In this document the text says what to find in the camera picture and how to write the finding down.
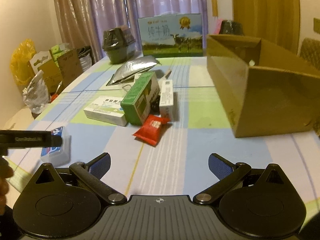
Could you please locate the wooden door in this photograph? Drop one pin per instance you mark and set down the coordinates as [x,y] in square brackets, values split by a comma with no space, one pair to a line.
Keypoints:
[277,21]

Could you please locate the purple curtain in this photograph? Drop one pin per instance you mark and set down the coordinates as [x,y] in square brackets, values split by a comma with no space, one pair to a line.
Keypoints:
[82,22]

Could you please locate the red snack packet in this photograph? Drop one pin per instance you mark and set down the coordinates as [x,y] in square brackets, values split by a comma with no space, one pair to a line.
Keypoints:
[151,129]

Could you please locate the beige rice spoon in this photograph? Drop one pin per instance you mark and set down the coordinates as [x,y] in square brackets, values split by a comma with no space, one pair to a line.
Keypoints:
[167,73]

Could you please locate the yellow plastic bag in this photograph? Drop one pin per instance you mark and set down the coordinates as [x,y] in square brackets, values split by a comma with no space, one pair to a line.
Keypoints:
[20,66]

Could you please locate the silver foil pouch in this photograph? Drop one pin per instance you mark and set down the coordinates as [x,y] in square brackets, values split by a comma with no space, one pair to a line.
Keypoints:
[132,67]

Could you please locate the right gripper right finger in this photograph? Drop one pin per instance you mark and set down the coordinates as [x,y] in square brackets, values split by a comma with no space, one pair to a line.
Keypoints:
[230,176]

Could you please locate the white slim medicine box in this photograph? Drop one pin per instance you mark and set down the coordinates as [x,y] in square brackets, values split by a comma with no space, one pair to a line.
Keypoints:
[166,102]

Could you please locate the green medicine box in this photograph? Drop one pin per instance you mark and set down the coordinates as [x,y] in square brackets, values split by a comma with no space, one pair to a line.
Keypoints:
[137,102]

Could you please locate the blue clear plastic case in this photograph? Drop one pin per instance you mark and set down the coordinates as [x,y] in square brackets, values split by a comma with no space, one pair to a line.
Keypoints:
[61,155]

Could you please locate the brown cardboard box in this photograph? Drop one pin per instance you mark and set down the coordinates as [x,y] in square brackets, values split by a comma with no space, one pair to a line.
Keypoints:
[264,88]

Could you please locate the cardboard boxes beside table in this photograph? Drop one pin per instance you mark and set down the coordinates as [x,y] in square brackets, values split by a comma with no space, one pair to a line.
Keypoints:
[63,67]

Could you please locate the orange handled screwdriver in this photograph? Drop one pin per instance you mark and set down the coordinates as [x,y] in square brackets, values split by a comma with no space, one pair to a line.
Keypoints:
[55,95]

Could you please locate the dark wrapped bowl container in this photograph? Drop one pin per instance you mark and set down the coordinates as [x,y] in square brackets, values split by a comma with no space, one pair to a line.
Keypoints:
[119,44]

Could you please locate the wooden wall hanger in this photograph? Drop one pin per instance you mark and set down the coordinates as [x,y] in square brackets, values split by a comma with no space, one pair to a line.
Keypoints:
[215,12]

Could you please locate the blue milk carton box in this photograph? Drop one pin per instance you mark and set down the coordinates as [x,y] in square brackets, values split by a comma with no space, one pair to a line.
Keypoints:
[172,35]

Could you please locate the white plastic bag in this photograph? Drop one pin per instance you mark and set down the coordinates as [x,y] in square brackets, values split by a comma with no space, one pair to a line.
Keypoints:
[36,95]

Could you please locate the quilted brown chair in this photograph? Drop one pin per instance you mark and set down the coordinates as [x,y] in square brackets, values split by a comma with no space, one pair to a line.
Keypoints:
[310,51]

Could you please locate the person left hand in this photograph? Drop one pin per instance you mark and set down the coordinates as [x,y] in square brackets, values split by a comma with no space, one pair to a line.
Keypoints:
[6,172]

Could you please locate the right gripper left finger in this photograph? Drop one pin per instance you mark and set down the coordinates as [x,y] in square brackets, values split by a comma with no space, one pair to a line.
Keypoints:
[89,176]

